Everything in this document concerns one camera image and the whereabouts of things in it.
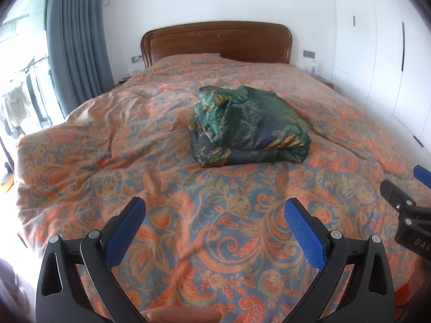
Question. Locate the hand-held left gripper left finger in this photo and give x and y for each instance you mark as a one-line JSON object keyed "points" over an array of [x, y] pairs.
{"points": [[126, 235]]}

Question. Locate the clear plastic bottle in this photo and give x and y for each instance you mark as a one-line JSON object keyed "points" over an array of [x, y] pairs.
{"points": [[313, 67]]}

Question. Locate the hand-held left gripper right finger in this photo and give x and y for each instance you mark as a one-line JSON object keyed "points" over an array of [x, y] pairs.
{"points": [[304, 235]]}

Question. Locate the grey-blue curtain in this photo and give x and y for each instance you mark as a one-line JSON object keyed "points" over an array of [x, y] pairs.
{"points": [[77, 40]]}

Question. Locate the orange paisley bedspread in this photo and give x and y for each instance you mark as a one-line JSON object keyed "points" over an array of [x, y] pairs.
{"points": [[134, 161]]}

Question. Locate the balcony clothes rack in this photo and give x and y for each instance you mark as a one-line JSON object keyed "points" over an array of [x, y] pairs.
{"points": [[33, 67]]}

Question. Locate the window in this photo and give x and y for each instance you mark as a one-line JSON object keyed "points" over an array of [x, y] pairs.
{"points": [[27, 40]]}

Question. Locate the hanging light garment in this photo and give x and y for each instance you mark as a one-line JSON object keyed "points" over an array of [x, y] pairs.
{"points": [[15, 104]]}

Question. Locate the wooden headboard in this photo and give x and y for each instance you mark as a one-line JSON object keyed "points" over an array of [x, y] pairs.
{"points": [[215, 43]]}

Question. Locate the wooden nightstand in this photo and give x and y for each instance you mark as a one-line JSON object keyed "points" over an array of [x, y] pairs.
{"points": [[325, 81]]}

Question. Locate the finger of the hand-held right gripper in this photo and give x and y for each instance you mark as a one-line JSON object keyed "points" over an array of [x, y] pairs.
{"points": [[399, 197], [423, 175]]}

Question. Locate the person's left hand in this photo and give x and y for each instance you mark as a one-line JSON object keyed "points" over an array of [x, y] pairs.
{"points": [[181, 316]]}

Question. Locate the green patterned padded jacket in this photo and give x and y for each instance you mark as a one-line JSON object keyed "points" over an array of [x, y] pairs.
{"points": [[256, 124]]}

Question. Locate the grey wall switch panel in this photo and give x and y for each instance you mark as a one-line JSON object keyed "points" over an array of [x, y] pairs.
{"points": [[136, 59], [309, 53]]}

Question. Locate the white wardrobe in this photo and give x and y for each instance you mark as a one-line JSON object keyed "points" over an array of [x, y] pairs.
{"points": [[370, 57]]}

